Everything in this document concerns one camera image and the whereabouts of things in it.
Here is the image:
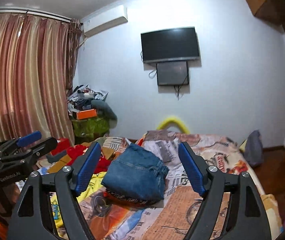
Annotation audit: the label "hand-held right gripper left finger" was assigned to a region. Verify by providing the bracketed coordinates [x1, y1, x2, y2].
[7, 141, 102, 240]

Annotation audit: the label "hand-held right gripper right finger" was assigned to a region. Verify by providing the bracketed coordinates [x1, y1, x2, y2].
[178, 142, 278, 240]

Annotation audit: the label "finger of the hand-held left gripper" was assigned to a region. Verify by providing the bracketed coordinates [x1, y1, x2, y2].
[22, 137, 58, 162]
[0, 131, 42, 153]

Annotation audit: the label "blue jeans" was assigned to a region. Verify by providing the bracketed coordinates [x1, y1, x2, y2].
[101, 143, 169, 200]

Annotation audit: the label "yellow printed garment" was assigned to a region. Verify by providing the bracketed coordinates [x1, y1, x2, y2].
[49, 171, 108, 228]

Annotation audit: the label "red box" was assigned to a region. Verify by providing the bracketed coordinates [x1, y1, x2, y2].
[50, 137, 69, 157]

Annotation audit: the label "red garment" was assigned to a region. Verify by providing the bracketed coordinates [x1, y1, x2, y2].
[66, 144, 111, 174]

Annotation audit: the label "brown cardboard piece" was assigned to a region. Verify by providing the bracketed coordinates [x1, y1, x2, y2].
[47, 155, 75, 174]

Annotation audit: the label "red black patterned cloth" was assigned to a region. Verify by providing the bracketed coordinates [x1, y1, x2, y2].
[104, 190, 148, 208]

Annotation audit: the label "orange box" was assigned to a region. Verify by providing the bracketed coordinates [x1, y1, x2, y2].
[76, 109, 98, 120]

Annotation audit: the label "yellow foam arch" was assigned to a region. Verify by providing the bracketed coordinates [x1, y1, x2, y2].
[157, 115, 190, 133]

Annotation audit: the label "striped pink curtain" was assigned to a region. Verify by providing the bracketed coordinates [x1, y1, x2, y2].
[0, 12, 83, 145]

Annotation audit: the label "newspaper printed blanket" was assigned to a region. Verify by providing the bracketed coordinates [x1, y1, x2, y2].
[55, 130, 268, 240]

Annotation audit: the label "pile of clutter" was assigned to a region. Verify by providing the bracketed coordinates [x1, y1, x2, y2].
[67, 84, 109, 117]

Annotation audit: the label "grey purple bag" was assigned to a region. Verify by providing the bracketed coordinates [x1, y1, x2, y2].
[244, 130, 264, 168]

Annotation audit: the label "white air conditioner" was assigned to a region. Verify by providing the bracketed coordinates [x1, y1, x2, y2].
[81, 5, 128, 38]

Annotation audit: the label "small black wall monitor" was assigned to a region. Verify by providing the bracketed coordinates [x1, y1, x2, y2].
[156, 60, 190, 86]

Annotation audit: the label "white curtain rail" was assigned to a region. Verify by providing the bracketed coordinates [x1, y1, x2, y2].
[0, 6, 73, 22]

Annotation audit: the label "black wall television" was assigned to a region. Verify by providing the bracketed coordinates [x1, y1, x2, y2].
[141, 26, 200, 64]

